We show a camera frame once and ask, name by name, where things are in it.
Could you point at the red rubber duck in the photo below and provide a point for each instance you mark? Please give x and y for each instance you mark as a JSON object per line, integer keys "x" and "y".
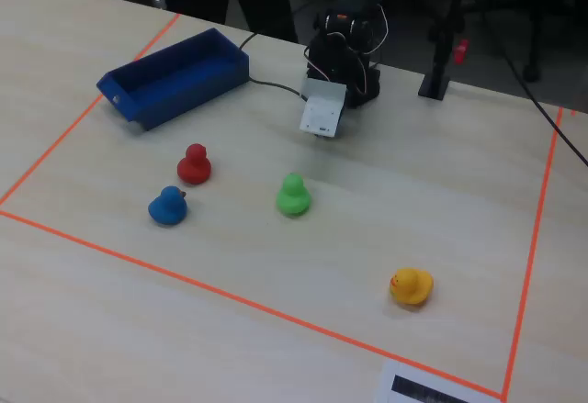
{"x": 195, "y": 169}

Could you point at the blue plastic box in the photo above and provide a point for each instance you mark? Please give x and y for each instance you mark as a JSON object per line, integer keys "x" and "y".
{"x": 184, "y": 100}

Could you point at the red clamp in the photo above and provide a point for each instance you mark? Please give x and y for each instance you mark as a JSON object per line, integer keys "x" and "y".
{"x": 461, "y": 52}

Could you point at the blue rubber duck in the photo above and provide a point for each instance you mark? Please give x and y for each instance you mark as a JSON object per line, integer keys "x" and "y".
{"x": 166, "y": 210}

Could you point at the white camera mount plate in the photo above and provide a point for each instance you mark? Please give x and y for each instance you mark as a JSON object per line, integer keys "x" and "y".
{"x": 321, "y": 114}

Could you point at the orange tape strip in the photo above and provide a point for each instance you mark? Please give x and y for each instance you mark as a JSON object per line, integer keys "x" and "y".
{"x": 229, "y": 296}
{"x": 536, "y": 238}
{"x": 46, "y": 155}

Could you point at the white paper with black bar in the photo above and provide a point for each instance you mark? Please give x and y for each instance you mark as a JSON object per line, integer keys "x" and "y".
{"x": 390, "y": 375}

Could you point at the green rubber duck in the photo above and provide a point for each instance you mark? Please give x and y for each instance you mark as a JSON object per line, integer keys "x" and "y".
{"x": 293, "y": 198}

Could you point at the yellow rubber duck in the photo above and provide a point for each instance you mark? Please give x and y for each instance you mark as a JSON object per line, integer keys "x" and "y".
{"x": 411, "y": 288}

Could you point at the black office chair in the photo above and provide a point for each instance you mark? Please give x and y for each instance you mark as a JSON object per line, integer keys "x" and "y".
{"x": 528, "y": 17}

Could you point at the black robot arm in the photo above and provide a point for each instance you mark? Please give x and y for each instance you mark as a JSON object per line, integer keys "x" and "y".
{"x": 340, "y": 54}

